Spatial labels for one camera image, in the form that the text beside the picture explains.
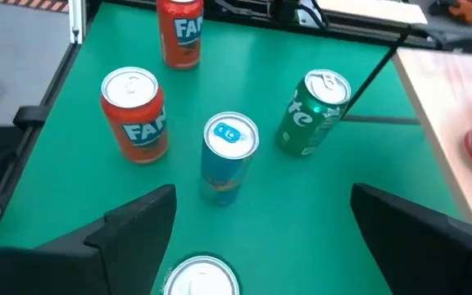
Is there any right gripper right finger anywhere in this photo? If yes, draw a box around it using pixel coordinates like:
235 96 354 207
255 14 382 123
349 183 472 295

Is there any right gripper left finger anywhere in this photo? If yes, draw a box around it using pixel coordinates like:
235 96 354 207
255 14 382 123
0 184 179 295

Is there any green Sprite can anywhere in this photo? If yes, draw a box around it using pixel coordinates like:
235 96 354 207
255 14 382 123
161 254 241 295
275 68 352 157

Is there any blue Red Bull can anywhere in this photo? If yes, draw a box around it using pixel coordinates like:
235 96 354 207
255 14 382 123
197 111 261 207

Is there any wooden shelf with black legs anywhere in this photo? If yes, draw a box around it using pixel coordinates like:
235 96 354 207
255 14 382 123
340 34 472 234

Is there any orange shop vacuum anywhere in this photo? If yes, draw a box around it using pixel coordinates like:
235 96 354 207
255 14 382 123
428 0 472 25

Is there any black frame clamp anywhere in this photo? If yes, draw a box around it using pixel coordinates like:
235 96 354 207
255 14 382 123
12 105 48 129

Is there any silver aluminium post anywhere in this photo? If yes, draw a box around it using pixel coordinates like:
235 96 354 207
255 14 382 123
68 0 86 45

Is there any silver metal bracket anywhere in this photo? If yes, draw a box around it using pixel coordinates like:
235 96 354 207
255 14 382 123
296 2 323 30

